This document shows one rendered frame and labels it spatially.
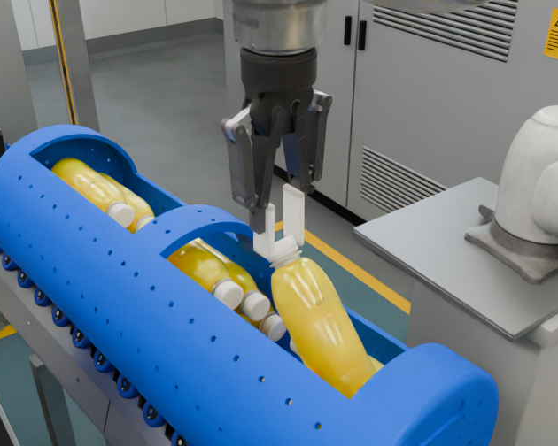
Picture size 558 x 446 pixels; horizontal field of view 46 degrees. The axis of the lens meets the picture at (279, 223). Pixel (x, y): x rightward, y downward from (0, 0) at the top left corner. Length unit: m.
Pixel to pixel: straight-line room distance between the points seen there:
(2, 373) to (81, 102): 1.14
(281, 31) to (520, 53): 1.78
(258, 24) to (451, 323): 0.86
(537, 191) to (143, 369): 0.70
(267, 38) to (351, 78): 2.33
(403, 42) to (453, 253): 1.53
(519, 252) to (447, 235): 0.14
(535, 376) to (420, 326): 0.27
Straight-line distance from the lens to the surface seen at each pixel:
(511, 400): 1.31
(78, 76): 1.89
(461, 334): 1.32
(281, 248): 0.73
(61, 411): 1.77
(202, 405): 0.77
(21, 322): 1.39
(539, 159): 1.16
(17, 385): 2.56
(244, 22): 0.62
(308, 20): 0.61
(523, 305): 1.17
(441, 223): 1.34
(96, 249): 0.95
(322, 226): 3.23
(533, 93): 2.33
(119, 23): 5.95
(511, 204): 1.22
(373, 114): 2.87
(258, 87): 0.63
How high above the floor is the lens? 1.71
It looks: 32 degrees down
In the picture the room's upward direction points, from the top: straight up
